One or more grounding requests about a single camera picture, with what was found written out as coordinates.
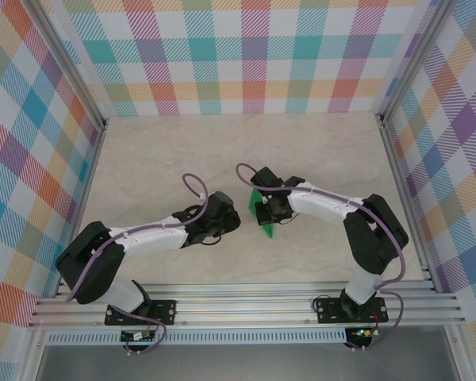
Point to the small black circuit board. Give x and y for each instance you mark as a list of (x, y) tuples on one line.
[(135, 336)]

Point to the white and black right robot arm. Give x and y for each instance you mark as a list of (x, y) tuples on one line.
[(321, 202)]

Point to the aluminium mounting rail beam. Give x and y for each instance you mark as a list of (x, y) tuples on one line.
[(242, 305)]

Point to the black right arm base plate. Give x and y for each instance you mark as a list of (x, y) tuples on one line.
[(329, 309)]

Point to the grey metal base panel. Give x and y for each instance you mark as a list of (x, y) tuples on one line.
[(242, 363)]

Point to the circuit board with green light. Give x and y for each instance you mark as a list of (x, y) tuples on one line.
[(363, 332)]

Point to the aluminium frame leg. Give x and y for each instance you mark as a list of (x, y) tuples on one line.
[(33, 357), (458, 353)]

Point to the aluminium frame post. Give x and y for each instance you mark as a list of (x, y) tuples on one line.
[(414, 59), (69, 67)]

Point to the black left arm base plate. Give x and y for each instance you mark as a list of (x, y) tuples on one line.
[(166, 309)]

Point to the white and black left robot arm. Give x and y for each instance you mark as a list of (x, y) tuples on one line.
[(154, 238)]

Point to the aluminium side rail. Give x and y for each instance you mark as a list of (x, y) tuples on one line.
[(87, 190), (405, 198)]

